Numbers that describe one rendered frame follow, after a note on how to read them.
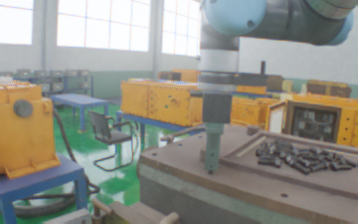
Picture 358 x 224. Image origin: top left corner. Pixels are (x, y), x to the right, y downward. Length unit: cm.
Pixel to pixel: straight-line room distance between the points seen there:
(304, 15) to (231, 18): 11
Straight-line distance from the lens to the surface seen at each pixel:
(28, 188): 214
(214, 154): 46
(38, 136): 237
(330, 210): 45
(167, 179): 55
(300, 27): 36
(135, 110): 434
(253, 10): 32
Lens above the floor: 157
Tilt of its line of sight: 9 degrees down
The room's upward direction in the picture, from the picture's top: 3 degrees clockwise
